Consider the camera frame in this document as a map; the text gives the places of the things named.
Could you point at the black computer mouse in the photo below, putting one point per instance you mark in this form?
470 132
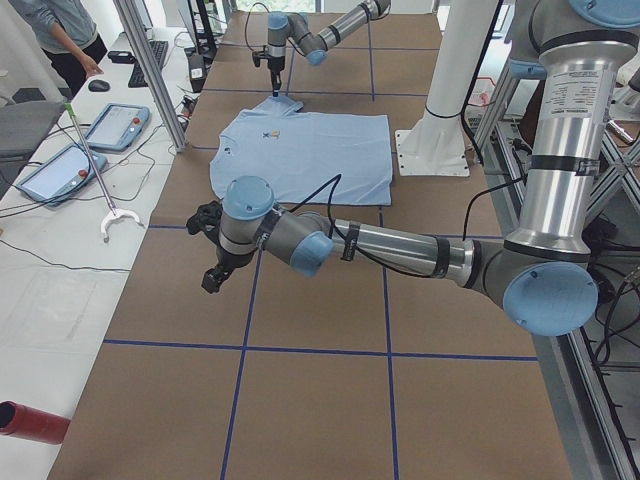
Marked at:
98 86

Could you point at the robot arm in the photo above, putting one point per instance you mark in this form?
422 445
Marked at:
283 27
538 273

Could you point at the person standing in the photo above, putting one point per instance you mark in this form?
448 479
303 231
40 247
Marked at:
69 37

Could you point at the teach pendant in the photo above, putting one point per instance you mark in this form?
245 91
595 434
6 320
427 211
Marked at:
59 177
116 127

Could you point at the red cylinder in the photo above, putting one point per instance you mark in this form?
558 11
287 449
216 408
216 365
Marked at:
28 423

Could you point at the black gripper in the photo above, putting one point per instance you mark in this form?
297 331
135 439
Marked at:
228 259
274 65

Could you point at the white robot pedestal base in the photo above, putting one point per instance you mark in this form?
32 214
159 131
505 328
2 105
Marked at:
435 145

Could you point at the teach pendant near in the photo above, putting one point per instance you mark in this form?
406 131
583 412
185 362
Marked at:
59 177

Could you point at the reacher grabber tool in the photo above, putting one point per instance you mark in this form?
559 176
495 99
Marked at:
115 214

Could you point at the light blue t-shirt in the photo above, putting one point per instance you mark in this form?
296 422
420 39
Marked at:
297 151

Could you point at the aluminium frame post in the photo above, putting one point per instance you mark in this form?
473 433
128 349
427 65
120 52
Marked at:
133 27

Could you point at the teach pendant far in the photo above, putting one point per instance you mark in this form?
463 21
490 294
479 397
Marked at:
116 127

